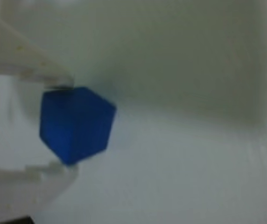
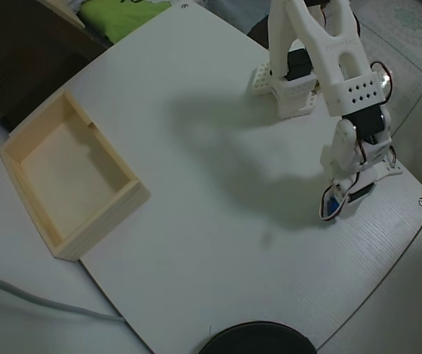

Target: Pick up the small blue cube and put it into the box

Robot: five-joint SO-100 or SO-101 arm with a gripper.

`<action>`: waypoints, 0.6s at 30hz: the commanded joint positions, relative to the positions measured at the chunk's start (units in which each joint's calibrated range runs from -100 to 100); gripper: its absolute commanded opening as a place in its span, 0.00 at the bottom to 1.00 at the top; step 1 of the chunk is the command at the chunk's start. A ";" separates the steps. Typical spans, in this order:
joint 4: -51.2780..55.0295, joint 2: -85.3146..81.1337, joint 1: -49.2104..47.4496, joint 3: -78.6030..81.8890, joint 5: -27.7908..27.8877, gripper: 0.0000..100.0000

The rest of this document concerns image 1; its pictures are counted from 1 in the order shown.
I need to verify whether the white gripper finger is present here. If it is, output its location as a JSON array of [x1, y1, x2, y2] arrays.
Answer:
[[0, 0, 75, 90], [0, 161, 80, 224]]

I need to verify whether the small blue cube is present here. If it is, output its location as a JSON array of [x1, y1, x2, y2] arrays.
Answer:
[[38, 86, 117, 167]]

